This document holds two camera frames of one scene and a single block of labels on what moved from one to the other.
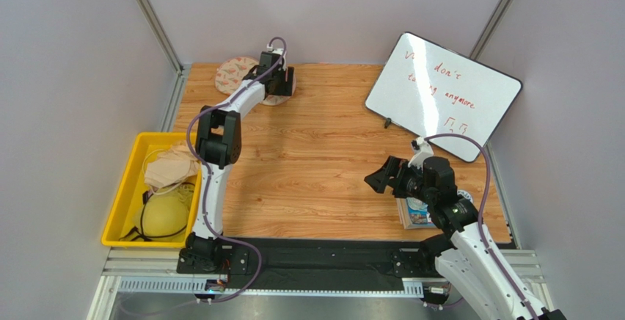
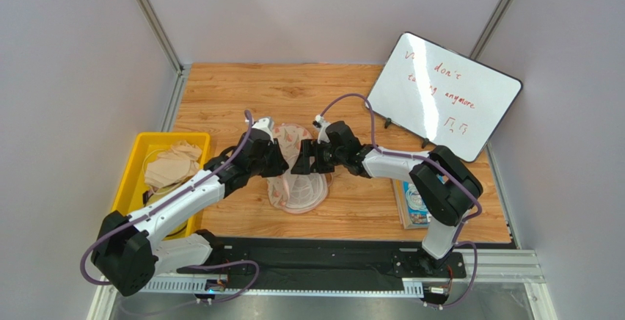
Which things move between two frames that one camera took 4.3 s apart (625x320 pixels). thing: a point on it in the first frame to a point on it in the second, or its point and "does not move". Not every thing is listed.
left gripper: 287,87 to 279,164
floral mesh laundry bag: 231,73 to 295,193
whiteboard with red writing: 430,89 does not move
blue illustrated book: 414,213 does not move
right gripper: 392,178 to 315,156
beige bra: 174,165 does not move
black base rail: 309,263 does not move
